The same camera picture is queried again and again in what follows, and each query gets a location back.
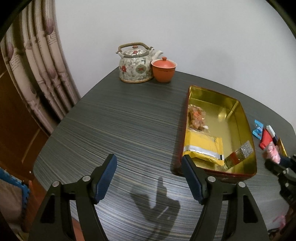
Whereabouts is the clear bag of nuts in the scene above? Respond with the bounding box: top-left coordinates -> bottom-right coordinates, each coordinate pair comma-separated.
188,104 -> 209,132

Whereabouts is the pink white patterned snack pack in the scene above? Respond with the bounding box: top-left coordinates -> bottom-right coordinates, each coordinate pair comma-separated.
263,142 -> 281,164

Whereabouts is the gold yellow foil packet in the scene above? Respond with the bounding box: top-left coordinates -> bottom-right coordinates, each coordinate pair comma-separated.
183,130 -> 224,166

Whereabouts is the blue foam mat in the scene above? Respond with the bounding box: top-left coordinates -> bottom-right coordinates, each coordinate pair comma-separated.
0,168 -> 30,209

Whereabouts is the gold tin box red outside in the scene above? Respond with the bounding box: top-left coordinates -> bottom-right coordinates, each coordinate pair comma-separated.
181,85 -> 257,182

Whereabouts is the yellow snack packet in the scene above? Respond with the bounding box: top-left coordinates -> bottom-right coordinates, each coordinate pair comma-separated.
276,138 -> 288,157

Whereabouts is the floral ceramic teapot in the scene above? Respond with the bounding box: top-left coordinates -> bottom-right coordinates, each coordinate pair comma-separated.
116,42 -> 163,83

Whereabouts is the red snack packet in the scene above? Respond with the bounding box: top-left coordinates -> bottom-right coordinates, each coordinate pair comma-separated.
259,128 -> 273,150

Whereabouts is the small blue candy wrapper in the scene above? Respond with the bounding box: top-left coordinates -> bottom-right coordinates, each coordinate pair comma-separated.
252,120 -> 264,140

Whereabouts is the brown wooden cabinet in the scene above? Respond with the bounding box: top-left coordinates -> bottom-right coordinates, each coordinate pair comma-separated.
1,58 -> 48,182

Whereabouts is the beige patterned curtain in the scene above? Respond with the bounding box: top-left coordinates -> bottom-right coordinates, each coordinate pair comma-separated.
1,1 -> 80,134

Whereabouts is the small silver brown packet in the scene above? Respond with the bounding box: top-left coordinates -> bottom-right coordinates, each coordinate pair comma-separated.
224,141 -> 254,169

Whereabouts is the orange lidded tea cup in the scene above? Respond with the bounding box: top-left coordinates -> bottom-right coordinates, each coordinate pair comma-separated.
151,57 -> 177,83

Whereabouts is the navy light-blue snack packet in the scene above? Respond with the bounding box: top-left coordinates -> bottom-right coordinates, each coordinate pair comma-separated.
266,125 -> 278,145

